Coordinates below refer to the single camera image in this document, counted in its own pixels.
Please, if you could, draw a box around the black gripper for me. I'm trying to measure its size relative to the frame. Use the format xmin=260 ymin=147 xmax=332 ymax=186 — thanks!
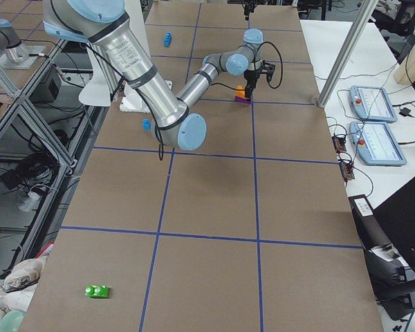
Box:
xmin=243 ymin=60 xmax=275 ymax=100
xmin=241 ymin=0 xmax=258 ymax=19

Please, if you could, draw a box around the orange trapezoid block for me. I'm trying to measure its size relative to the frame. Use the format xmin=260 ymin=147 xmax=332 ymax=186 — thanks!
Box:
xmin=235 ymin=85 xmax=246 ymax=99

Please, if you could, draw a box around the purple trapezoid block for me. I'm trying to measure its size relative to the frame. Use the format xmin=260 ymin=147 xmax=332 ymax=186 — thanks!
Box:
xmin=234 ymin=96 xmax=251 ymax=104

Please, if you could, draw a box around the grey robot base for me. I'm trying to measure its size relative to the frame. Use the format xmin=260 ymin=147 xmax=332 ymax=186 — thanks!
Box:
xmin=0 ymin=19 xmax=35 ymax=70

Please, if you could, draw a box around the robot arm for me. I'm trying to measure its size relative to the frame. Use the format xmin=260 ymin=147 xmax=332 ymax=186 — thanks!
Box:
xmin=43 ymin=0 xmax=275 ymax=151

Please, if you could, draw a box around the long blue studded brick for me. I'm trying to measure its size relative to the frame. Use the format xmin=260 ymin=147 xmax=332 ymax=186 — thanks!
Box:
xmin=163 ymin=31 xmax=172 ymax=47

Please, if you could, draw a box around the upper orange relay box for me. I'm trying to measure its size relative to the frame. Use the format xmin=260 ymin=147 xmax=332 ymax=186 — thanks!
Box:
xmin=332 ymin=135 xmax=347 ymax=154

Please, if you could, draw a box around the orange relay box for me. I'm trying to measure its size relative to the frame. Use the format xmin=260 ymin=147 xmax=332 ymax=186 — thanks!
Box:
xmin=339 ymin=160 xmax=355 ymax=182
xmin=332 ymin=135 xmax=347 ymax=154

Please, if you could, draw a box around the small blue block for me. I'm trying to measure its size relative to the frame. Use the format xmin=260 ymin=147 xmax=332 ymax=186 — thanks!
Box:
xmin=142 ymin=118 xmax=151 ymax=131

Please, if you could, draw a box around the upper teach pendant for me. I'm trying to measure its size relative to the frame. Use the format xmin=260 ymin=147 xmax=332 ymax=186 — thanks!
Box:
xmin=349 ymin=85 xmax=397 ymax=123

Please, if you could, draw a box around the teach pendant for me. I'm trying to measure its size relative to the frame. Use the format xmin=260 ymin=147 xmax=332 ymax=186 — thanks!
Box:
xmin=349 ymin=85 xmax=397 ymax=123
xmin=349 ymin=121 xmax=407 ymax=167

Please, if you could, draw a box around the lower orange relay box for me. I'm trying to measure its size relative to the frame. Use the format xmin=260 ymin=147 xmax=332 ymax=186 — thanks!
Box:
xmin=339 ymin=160 xmax=355 ymax=182

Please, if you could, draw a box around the lower teach pendant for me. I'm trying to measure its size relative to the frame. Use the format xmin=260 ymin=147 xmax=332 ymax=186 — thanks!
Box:
xmin=349 ymin=121 xmax=407 ymax=167

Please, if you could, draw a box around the white remote box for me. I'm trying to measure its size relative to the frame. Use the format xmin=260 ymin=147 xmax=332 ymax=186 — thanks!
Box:
xmin=353 ymin=198 xmax=374 ymax=216

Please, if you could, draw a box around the wooden board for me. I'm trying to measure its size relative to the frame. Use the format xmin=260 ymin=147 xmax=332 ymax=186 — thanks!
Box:
xmin=393 ymin=10 xmax=415 ymax=91

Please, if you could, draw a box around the black laptop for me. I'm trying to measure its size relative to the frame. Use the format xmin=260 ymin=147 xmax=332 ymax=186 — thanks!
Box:
xmin=373 ymin=176 xmax=415 ymax=270

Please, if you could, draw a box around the black device under laptop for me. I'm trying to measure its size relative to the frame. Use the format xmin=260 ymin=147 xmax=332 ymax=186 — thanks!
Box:
xmin=349 ymin=194 xmax=415 ymax=320

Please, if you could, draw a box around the black power adapter floor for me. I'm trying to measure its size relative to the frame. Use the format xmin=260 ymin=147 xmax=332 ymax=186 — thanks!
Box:
xmin=0 ymin=169 xmax=22 ymax=190

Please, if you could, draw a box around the green studded brick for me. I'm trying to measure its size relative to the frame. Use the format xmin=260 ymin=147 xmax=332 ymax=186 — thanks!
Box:
xmin=84 ymin=285 xmax=110 ymax=299

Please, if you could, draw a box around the crumpled cloth pile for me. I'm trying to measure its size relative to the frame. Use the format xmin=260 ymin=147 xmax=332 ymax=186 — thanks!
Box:
xmin=0 ymin=257 xmax=47 ymax=324

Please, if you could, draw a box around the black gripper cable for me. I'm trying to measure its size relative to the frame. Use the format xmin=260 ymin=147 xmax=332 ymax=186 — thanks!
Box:
xmin=210 ymin=41 xmax=284 ymax=91

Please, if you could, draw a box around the aluminium frame post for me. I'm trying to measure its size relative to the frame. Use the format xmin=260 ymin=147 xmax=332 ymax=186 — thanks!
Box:
xmin=317 ymin=0 xmax=378 ymax=108

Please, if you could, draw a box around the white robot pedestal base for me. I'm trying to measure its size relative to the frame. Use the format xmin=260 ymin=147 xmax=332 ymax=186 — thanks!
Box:
xmin=119 ymin=0 xmax=173 ymax=115

